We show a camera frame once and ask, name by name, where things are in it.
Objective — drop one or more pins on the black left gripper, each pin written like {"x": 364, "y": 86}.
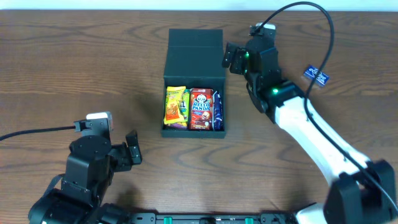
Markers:
{"x": 125, "y": 152}

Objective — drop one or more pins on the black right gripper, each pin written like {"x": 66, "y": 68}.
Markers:
{"x": 240, "y": 59}

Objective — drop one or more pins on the black gift box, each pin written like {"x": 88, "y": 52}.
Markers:
{"x": 194, "y": 58}

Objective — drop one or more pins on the yellow orange snack packet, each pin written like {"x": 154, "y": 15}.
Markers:
{"x": 172, "y": 104}

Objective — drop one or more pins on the dark blue chocolate bar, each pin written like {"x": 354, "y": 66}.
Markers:
{"x": 217, "y": 111}

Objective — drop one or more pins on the red Hello Panda box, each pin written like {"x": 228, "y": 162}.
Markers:
{"x": 201, "y": 109}

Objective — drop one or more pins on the yellow green Pretz box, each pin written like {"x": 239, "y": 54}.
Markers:
{"x": 184, "y": 110}

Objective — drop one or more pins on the blue Eclipse mint box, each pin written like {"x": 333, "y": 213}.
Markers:
{"x": 312, "y": 72}

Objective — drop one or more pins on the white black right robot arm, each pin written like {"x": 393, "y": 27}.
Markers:
{"x": 361, "y": 191}

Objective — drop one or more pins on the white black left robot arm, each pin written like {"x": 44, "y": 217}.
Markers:
{"x": 76, "y": 196}

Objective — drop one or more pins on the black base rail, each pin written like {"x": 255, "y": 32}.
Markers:
{"x": 263, "y": 218}

